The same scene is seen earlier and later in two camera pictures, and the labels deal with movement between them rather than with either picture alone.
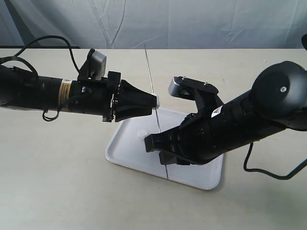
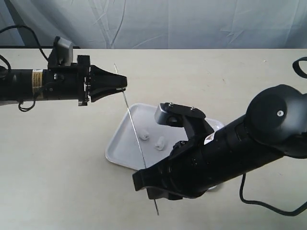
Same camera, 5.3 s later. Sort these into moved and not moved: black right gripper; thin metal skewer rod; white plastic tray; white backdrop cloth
Moved: thin metal skewer rod; black right gripper
Not moved: white plastic tray; white backdrop cloth
